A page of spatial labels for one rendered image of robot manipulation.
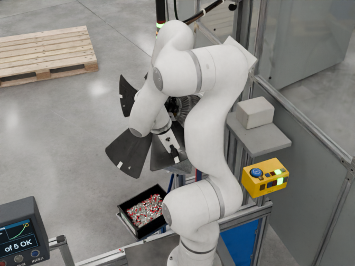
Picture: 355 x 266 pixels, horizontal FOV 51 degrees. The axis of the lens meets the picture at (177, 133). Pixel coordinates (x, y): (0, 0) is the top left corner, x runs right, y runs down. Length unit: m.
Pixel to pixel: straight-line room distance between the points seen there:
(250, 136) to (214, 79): 1.22
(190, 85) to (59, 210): 2.22
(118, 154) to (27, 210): 0.64
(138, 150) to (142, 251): 0.52
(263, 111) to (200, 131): 1.19
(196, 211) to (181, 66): 0.40
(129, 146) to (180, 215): 0.80
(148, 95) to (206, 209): 0.39
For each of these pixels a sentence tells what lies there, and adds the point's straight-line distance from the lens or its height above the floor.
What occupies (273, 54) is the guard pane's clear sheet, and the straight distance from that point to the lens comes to 2.11.
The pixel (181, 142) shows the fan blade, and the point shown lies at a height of 1.17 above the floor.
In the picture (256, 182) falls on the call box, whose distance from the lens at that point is 1.51.
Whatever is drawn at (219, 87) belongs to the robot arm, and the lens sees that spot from 0.87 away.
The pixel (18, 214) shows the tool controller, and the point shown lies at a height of 1.25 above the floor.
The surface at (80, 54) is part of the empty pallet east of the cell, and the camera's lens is 4.54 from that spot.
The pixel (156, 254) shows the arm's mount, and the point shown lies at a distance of 1.40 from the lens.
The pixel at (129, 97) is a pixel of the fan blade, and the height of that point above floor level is 1.11.
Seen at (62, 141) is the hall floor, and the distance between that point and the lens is 3.49.
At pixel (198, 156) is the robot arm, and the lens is 0.93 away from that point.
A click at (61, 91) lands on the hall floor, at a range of 4.18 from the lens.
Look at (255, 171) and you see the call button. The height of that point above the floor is 1.08.
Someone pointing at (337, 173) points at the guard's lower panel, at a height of 0.89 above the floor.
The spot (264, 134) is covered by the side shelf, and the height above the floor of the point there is 0.86.
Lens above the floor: 2.16
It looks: 40 degrees down
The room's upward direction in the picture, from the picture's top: 2 degrees counter-clockwise
